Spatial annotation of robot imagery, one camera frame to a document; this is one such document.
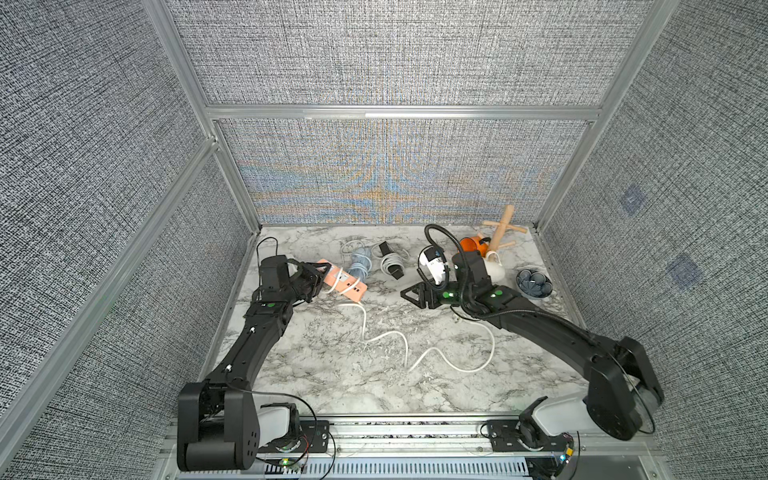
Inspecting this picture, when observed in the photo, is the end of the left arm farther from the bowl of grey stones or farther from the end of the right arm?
the bowl of grey stones

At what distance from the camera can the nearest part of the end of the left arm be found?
28.2 inches

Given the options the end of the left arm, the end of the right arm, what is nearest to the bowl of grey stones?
the end of the right arm

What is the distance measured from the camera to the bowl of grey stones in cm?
99

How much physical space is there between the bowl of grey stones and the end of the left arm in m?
0.66
